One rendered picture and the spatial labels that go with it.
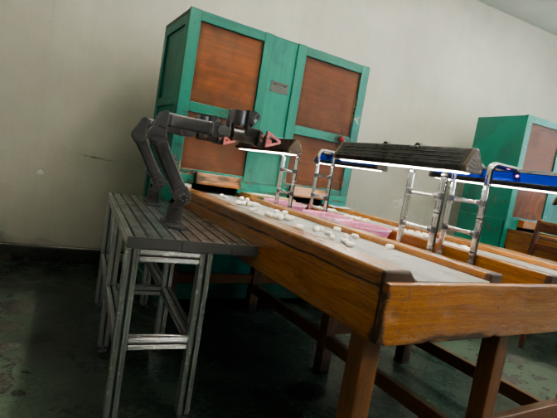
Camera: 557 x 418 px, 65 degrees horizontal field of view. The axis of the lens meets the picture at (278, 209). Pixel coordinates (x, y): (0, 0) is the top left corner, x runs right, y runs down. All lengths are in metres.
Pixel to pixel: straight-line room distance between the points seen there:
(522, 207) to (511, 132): 0.70
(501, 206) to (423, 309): 3.36
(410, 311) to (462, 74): 4.20
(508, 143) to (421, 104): 0.90
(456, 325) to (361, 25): 3.48
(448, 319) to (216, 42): 2.10
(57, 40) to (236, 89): 1.41
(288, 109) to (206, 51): 0.65
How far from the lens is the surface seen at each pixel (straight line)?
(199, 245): 1.54
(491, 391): 1.68
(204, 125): 1.78
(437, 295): 1.22
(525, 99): 5.91
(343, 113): 3.25
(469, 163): 1.35
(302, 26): 4.10
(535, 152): 4.66
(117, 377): 1.66
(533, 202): 4.72
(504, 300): 1.46
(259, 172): 2.89
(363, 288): 1.15
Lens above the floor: 0.96
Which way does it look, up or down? 5 degrees down
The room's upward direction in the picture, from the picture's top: 9 degrees clockwise
